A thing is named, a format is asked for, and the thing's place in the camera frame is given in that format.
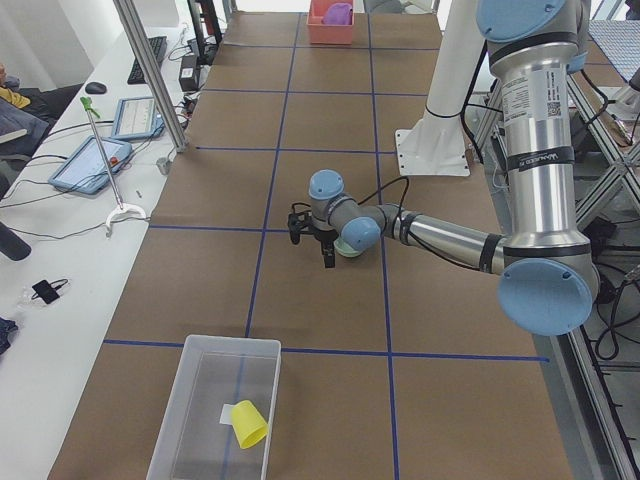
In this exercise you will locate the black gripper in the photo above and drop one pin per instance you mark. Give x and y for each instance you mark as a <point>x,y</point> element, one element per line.
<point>323,236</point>

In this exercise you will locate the green plastic bowl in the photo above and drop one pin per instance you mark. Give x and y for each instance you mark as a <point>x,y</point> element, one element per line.
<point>345,250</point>

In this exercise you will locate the yellow plastic cup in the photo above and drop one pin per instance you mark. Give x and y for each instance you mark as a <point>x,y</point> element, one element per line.
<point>249,425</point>

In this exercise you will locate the purple cloth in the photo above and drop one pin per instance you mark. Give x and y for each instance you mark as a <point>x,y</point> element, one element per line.
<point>338,14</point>

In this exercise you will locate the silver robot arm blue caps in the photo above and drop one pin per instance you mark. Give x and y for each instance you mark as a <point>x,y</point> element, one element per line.
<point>547,280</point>

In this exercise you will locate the pink plastic box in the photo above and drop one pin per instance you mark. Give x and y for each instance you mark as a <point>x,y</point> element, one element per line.
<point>320,34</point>

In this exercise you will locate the clear plastic bin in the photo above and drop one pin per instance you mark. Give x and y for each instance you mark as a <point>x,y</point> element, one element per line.
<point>196,439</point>

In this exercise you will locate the black power adapter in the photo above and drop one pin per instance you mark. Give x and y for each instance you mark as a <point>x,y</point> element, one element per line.
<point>189,74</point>

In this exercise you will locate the blue teach pendant far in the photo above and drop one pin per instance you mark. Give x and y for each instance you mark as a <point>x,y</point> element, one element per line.
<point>137,119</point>

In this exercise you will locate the blue teach pendant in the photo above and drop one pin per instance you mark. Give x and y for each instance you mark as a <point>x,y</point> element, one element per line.
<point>84,172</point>
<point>137,119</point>

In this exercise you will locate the blue teach pendant near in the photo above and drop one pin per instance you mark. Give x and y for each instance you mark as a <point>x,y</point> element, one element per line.
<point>84,172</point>

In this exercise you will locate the reacher grabber tool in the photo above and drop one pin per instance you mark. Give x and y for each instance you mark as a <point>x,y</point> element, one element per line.
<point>122,209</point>

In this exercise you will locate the black computer mouse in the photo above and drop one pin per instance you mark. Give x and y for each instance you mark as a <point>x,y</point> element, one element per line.
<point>95,88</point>

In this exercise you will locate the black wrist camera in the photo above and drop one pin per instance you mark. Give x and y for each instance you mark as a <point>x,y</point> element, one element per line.
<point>298,221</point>

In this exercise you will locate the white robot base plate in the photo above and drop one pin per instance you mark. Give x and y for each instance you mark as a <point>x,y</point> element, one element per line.
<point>431,152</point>

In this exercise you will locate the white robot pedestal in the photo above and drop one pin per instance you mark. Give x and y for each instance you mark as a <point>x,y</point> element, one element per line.
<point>460,50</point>

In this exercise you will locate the small black device with cord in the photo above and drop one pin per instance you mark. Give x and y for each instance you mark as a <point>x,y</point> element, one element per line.
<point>47,291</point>

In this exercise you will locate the aluminium frame post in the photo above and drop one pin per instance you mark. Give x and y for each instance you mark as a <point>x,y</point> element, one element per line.
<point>143,53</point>

